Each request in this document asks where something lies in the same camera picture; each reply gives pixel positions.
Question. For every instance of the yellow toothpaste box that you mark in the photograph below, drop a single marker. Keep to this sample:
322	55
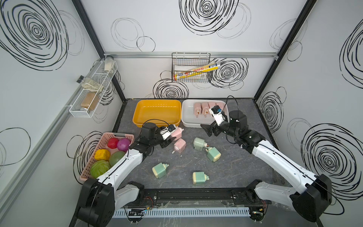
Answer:
197	71

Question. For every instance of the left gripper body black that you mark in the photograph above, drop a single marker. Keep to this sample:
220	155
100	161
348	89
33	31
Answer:
159	140

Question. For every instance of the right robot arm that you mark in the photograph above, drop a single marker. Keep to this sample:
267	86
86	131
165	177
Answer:
309	194

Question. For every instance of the pink sharpener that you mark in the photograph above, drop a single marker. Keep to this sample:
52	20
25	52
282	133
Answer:
179	146
212	104
221	105
197	109
177	134
205	108

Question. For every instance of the clear bottle on shelf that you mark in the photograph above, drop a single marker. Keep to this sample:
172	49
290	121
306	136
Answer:
90	84

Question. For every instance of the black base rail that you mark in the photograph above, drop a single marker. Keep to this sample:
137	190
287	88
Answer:
237	196

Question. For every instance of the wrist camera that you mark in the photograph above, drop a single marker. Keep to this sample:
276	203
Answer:
167	131
218	114

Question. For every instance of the pink plastic basket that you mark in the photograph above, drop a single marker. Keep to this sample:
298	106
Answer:
101	144

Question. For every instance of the white wire wall shelf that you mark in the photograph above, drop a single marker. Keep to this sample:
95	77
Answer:
98	74

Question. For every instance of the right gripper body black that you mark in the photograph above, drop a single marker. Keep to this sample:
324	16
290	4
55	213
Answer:
223	127

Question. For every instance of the white plastic tray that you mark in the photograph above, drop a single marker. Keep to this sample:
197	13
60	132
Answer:
189	119

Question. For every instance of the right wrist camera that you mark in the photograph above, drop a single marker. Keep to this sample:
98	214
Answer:
218	114

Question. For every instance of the green sharpener centre right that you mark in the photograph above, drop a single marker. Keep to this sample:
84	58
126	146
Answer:
213	154

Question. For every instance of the white slotted cable duct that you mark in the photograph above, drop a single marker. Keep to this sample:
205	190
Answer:
185	213

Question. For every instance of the yellow toy pepper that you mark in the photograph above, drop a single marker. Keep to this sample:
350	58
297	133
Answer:
102	154

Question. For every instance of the green sharpener bottom left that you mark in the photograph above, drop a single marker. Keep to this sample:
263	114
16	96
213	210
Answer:
159	170

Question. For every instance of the red toy fruit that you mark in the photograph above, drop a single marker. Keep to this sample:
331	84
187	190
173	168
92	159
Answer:
112	143

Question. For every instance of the green sharpener round centre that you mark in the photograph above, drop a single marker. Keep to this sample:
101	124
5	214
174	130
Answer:
199	144

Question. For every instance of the green sharpener bottom centre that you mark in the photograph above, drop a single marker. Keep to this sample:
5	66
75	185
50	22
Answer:
199	178

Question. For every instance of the glass jar on shelf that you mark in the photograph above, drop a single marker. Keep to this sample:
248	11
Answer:
108	63

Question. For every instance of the purple toy fruit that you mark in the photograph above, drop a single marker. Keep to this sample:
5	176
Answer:
123	144

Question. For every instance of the green toy cabbage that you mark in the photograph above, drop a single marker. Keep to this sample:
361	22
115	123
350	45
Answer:
99	168

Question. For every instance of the yellow plastic tray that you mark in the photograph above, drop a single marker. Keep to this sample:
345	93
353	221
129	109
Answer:
160	112

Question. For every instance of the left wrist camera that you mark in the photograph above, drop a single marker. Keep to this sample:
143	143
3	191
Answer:
167	131

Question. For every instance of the black wire wall basket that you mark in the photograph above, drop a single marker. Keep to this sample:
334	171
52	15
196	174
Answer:
183	65

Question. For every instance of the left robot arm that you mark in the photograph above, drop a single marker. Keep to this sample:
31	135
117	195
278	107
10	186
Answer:
99	198

